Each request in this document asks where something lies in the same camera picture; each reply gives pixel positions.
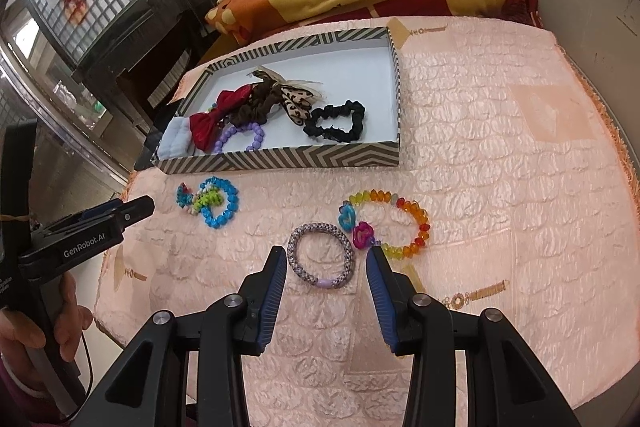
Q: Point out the brown scrunchie with leopard bow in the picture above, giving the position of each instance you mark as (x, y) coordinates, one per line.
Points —
(250, 109)

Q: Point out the red satin hair bow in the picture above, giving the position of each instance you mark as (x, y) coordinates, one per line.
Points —
(210, 127)

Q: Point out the person's left forearm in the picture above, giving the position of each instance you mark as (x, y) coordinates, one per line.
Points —
(15, 392)

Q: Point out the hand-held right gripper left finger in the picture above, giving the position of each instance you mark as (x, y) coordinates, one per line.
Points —
(270, 302)

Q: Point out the person's left hand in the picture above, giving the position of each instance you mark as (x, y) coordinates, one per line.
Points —
(70, 322)

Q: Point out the striped cardboard box tray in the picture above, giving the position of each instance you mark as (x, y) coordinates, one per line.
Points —
(345, 72)

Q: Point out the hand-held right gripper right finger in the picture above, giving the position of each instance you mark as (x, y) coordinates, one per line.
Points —
(382, 302)

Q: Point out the black scrunchie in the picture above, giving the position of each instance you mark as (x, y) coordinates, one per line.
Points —
(312, 127)

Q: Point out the light blue fluffy scrunchie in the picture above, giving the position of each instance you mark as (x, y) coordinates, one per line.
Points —
(172, 139)

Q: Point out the dark wooden chair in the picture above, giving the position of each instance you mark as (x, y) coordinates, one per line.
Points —
(165, 82)

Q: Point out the pink quilted tablecloth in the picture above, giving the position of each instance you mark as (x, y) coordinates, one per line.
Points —
(500, 207)

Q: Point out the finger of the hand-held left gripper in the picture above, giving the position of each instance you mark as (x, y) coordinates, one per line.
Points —
(100, 210)
(137, 209)

